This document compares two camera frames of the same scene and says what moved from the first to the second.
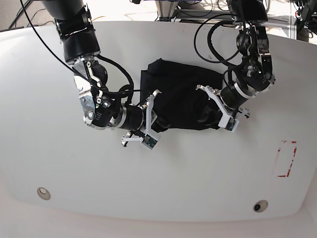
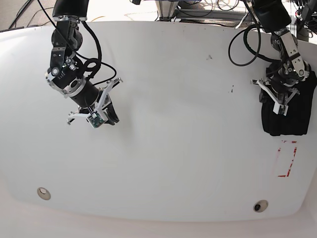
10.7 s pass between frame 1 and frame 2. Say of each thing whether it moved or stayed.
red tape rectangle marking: stayed
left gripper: moved
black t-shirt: moved
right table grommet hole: stayed
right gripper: moved
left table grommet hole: stayed
